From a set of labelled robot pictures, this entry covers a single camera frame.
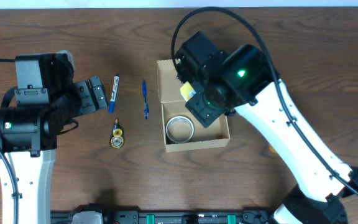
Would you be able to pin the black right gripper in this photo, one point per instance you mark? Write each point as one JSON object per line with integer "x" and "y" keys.
{"x": 201, "y": 107}

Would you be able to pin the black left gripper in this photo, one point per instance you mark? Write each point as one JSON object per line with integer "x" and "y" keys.
{"x": 84, "y": 97}

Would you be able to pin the blue white marker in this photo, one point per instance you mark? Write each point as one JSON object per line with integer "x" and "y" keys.
{"x": 113, "y": 94}

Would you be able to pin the yellow sticky note pad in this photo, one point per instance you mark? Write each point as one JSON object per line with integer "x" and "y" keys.
{"x": 187, "y": 91}

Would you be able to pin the small yellow tape roll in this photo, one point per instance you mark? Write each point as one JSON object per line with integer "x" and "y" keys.
{"x": 272, "y": 149}

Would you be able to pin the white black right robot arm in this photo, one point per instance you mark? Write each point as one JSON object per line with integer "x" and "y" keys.
{"x": 244, "y": 82}

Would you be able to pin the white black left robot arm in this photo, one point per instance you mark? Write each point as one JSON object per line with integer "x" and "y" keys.
{"x": 32, "y": 115}

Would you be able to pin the large clear tape roll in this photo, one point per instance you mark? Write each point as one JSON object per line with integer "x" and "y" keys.
{"x": 180, "y": 129}

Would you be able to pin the open cardboard box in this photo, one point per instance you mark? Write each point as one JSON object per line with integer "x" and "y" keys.
{"x": 173, "y": 104}

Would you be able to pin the blue ballpoint pen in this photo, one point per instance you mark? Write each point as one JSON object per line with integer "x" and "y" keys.
{"x": 146, "y": 106}

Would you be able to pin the yellow black correction tape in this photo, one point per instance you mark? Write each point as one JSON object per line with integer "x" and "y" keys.
{"x": 117, "y": 138}

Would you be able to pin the black rail with mounts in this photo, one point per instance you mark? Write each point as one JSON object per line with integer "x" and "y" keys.
{"x": 99, "y": 213}

